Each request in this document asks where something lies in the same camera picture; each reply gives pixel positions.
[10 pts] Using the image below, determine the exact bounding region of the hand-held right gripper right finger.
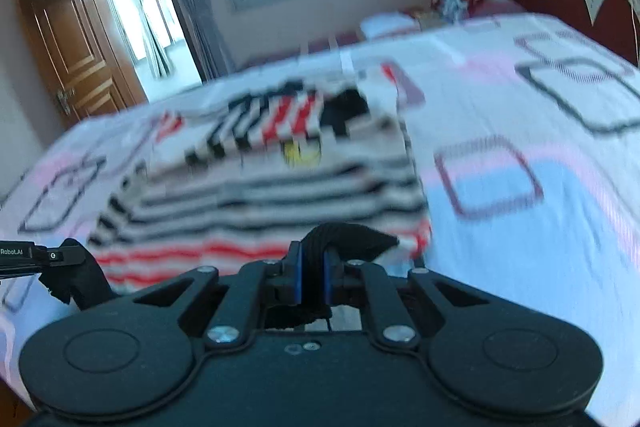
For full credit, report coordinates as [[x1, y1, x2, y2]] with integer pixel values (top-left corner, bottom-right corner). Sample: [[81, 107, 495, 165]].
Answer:
[[322, 251, 506, 350]]

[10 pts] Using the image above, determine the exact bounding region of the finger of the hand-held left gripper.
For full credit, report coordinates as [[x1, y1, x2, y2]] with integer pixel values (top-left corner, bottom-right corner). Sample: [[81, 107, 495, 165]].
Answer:
[[35, 244, 85, 268]]

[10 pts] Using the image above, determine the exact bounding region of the striped pillow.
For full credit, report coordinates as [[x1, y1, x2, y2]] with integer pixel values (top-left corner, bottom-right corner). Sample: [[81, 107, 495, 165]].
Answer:
[[432, 0, 526, 26]]

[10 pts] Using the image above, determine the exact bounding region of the white balcony curtain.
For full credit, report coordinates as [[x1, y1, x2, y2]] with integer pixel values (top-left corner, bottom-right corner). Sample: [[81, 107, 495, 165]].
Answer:
[[117, 0, 174, 80]]

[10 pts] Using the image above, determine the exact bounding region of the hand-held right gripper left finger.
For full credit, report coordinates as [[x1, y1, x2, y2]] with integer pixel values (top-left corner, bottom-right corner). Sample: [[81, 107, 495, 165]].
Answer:
[[115, 241, 305, 350]]

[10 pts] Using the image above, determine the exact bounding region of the striped knit sweater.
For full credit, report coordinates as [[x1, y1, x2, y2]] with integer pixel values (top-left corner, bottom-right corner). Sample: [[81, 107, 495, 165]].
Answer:
[[40, 79, 434, 333]]

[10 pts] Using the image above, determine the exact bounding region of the brown wooden door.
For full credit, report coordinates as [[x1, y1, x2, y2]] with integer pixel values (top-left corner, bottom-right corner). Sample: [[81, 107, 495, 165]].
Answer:
[[16, 0, 148, 130]]

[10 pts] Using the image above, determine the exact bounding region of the folded white cloth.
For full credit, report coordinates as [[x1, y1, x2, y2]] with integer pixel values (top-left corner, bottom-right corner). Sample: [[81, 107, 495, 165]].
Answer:
[[360, 13, 416, 38]]

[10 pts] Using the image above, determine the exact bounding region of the bed with patterned sheet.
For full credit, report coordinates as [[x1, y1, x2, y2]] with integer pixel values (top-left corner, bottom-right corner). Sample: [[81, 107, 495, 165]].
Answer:
[[0, 12, 640, 427]]

